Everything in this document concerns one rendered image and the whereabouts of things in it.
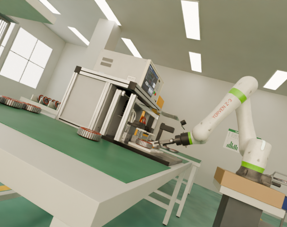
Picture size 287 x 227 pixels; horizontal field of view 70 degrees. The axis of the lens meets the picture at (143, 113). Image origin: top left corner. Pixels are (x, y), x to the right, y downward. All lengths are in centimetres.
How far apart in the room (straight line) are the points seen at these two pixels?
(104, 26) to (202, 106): 373
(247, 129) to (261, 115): 534
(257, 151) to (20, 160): 122
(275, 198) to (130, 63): 112
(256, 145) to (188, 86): 572
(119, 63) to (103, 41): 421
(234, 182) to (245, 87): 57
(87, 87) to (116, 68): 24
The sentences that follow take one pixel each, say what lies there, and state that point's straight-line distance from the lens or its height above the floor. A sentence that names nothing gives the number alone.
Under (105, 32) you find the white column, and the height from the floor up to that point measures 293.
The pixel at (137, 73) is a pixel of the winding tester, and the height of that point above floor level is 121.
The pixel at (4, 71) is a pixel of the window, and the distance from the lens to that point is 825.
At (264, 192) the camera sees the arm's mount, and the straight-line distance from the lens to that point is 129.
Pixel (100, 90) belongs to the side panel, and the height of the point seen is 101.
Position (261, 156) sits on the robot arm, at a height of 98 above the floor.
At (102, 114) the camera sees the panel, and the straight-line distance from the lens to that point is 124.
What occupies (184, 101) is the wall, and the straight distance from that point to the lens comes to 683.
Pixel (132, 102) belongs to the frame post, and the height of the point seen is 100.
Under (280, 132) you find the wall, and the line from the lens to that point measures 692.
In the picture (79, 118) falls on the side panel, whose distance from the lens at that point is 129.
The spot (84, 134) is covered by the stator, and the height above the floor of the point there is 76.
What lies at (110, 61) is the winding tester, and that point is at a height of 124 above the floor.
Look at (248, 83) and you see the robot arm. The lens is 143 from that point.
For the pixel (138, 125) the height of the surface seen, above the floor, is 89.
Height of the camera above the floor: 86
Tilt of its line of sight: 5 degrees up
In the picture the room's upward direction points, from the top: 21 degrees clockwise
